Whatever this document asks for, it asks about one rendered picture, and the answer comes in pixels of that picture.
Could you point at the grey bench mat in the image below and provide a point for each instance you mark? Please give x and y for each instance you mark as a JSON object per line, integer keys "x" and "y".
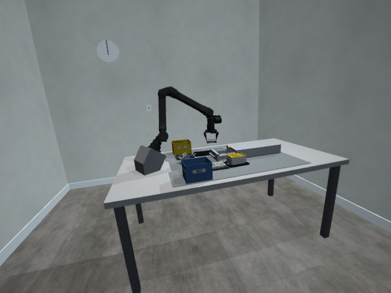
{"x": 257, "y": 164}

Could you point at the dark blue open-top bin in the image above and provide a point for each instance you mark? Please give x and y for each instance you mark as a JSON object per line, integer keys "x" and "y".
{"x": 197, "y": 169}

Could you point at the white multiwell plate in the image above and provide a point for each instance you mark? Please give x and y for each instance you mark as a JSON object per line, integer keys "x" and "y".
{"x": 218, "y": 164}

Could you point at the yellow open-top bin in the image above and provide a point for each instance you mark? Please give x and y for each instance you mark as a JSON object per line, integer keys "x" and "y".
{"x": 181, "y": 146}

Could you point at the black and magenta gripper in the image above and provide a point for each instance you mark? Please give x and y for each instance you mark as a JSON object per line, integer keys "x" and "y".
{"x": 211, "y": 130}

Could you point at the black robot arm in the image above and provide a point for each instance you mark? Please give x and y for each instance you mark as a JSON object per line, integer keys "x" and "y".
{"x": 174, "y": 93}

